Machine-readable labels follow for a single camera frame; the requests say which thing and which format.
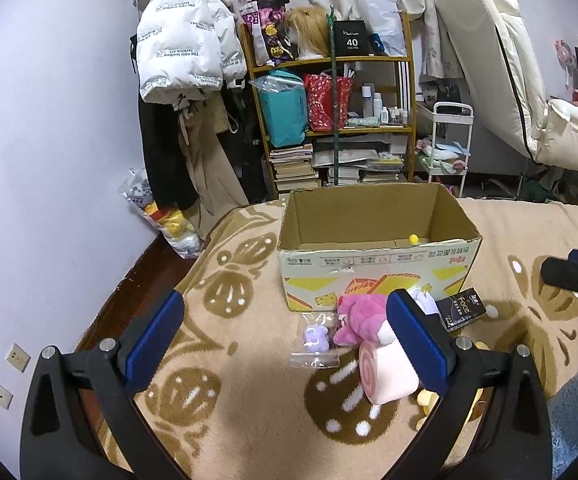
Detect row of cosmetic bottles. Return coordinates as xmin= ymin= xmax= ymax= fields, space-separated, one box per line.
xmin=361 ymin=85 xmax=410 ymax=128

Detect wooden shelf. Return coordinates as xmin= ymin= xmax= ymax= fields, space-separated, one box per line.
xmin=239 ymin=10 xmax=416 ymax=196

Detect purple black printed bag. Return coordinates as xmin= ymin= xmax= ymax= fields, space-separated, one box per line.
xmin=241 ymin=0 xmax=290 ymax=66

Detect teal bag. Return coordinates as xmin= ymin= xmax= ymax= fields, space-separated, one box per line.
xmin=251 ymin=71 xmax=310 ymax=148

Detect black packet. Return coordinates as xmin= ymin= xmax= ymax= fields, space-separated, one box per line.
xmin=436 ymin=287 xmax=487 ymax=333

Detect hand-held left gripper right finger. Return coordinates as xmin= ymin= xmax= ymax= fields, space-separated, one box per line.
xmin=385 ymin=289 xmax=554 ymax=480

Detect black hanging garment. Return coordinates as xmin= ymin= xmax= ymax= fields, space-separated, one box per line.
xmin=219 ymin=80 xmax=268 ymax=203

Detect purple toy in clear bag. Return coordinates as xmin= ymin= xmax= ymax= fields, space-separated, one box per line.
xmin=290 ymin=311 xmax=341 ymax=368

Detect plastic bag of plush toys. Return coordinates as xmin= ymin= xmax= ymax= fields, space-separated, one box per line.
xmin=119 ymin=167 xmax=205 ymax=260

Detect blond wig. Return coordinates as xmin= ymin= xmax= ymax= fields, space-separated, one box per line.
xmin=284 ymin=6 xmax=331 ymax=60

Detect beige trousers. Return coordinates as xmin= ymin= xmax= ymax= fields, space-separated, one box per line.
xmin=176 ymin=95 xmax=251 ymax=241

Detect printed cardboard box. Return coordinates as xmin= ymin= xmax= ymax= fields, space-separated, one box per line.
xmin=276 ymin=182 xmax=484 ymax=315

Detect pile of papers and books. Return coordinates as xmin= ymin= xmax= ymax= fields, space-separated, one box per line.
xmin=311 ymin=147 xmax=406 ymax=186

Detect white lavender plush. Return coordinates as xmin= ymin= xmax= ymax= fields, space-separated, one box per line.
xmin=408 ymin=285 xmax=443 ymax=317

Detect white puffer jacket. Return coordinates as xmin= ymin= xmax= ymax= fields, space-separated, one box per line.
xmin=135 ymin=0 xmax=247 ymax=103

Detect pink roll cake plush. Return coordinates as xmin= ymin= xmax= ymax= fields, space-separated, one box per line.
xmin=359 ymin=335 xmax=422 ymax=406

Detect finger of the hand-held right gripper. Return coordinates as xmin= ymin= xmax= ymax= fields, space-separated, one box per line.
xmin=540 ymin=249 xmax=578 ymax=317

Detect pink bear plush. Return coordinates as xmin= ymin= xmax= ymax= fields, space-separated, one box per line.
xmin=332 ymin=294 xmax=395 ymax=347

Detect stack of books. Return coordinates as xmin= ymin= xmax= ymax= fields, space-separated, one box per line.
xmin=269 ymin=142 xmax=320 ymax=193

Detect cream padded chair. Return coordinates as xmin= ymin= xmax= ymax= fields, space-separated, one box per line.
xmin=436 ymin=0 xmax=578 ymax=176

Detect white trolley cart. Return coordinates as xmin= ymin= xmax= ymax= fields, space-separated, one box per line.
xmin=415 ymin=101 xmax=474 ymax=198

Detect red gift bag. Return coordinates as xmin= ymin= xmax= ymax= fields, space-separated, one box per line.
xmin=303 ymin=72 xmax=355 ymax=133

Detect green pole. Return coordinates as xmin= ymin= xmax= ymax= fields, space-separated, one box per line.
xmin=326 ymin=6 xmax=345 ymax=187

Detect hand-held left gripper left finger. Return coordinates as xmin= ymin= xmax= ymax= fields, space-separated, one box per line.
xmin=19 ymin=290 xmax=186 ymax=480

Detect beige patterned blanket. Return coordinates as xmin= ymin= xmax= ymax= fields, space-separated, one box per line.
xmin=71 ymin=195 xmax=578 ymax=480

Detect clear plastic bag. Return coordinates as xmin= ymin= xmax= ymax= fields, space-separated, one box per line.
xmin=361 ymin=0 xmax=407 ymax=56

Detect black coat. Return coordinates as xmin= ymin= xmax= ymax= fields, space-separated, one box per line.
xmin=138 ymin=92 xmax=200 ymax=211

